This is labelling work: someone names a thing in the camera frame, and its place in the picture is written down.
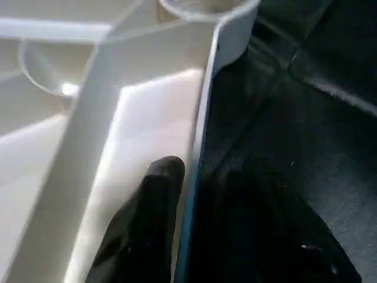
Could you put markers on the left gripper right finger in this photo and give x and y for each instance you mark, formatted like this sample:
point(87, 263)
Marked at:
point(265, 236)

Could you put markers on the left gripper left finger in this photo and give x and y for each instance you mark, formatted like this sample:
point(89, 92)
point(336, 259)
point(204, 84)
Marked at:
point(141, 230)

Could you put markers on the white plastic table top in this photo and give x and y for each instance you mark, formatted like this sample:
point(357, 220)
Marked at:
point(118, 118)

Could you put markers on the black work mat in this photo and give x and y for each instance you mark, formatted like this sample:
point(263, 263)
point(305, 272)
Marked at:
point(318, 118)

